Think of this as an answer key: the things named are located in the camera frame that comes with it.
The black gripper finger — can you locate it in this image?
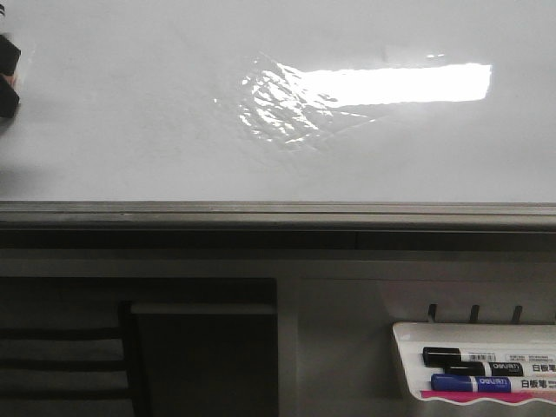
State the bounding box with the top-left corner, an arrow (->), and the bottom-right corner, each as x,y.
0,35 -> 21,75
0,76 -> 20,118

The white whiteboard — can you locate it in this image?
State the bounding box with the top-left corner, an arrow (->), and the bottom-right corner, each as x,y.
1,1 -> 555,202

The black slatted chair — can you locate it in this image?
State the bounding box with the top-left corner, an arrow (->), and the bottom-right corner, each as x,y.
1,301 -> 153,416

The white marker tray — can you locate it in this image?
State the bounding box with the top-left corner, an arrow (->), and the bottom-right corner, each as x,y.
393,322 -> 555,416

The black hook left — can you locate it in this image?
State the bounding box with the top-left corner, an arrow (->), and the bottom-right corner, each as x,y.
427,303 -> 437,323

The black hook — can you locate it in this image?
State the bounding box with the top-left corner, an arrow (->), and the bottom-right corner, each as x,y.
511,305 -> 523,325
469,304 -> 480,324
427,303 -> 437,323

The black capped marker upper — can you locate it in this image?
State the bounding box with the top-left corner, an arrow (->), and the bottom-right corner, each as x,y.
422,347 -> 555,367

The black capped marker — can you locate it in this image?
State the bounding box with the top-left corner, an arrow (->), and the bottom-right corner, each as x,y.
444,361 -> 555,377
422,347 -> 555,367

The black hook middle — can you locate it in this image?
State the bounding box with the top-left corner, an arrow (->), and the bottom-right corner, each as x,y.
469,304 -> 480,324

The blue capped marker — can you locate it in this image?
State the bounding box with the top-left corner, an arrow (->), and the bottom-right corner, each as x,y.
431,374 -> 555,394

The black capped marker middle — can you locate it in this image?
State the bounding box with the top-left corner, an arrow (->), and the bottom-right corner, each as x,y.
444,361 -> 555,377

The black hook right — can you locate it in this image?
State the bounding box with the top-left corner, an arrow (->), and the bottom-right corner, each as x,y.
511,305 -> 523,325

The grey aluminium whiteboard frame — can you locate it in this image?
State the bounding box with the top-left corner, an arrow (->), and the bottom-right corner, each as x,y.
1,202 -> 555,252

